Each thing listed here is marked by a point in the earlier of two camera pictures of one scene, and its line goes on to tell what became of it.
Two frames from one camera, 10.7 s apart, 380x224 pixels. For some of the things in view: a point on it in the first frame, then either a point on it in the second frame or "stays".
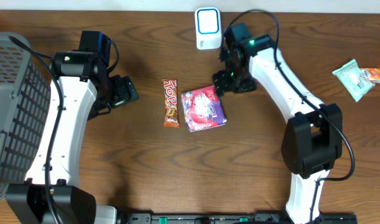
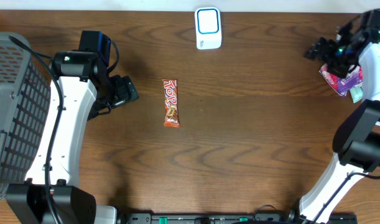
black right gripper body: x=237 y=79 → x=338 y=58
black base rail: x=257 y=218 stays
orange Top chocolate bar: x=170 y=94 stays
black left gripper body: x=127 y=91 stays
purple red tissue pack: x=202 y=109 → x=341 y=85
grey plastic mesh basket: x=20 y=109 stays
